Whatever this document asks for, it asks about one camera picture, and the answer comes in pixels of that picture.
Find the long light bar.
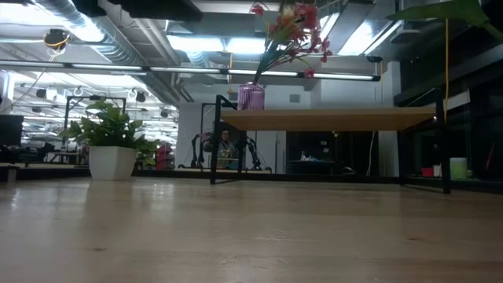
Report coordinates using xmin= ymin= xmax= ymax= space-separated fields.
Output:
xmin=0 ymin=59 xmax=381 ymax=83

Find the person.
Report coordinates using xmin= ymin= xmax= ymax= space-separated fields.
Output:
xmin=214 ymin=128 xmax=240 ymax=170

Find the green plant in white pot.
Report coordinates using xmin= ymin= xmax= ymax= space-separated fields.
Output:
xmin=58 ymin=97 xmax=162 ymax=182

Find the wooden shelf with black frame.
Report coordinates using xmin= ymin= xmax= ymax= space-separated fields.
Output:
xmin=210 ymin=94 xmax=453 ymax=196

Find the dark monitor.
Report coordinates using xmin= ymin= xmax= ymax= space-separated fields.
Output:
xmin=0 ymin=114 xmax=24 ymax=147

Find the orange artificial flower bunch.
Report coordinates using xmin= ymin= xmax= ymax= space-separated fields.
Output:
xmin=255 ymin=13 xmax=306 ymax=86

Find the black round ceiling device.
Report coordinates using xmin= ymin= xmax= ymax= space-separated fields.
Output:
xmin=42 ymin=28 xmax=72 ymax=51

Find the purple ribbed glass vase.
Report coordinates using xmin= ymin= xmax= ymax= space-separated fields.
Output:
xmin=237 ymin=81 xmax=266 ymax=112

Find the pale green cup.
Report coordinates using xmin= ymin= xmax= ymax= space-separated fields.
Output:
xmin=450 ymin=156 xmax=468 ymax=181

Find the yellow cable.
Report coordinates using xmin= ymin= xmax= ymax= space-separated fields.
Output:
xmin=443 ymin=17 xmax=450 ymax=123

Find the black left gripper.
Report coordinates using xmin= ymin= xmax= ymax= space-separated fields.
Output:
xmin=72 ymin=0 xmax=204 ymax=23

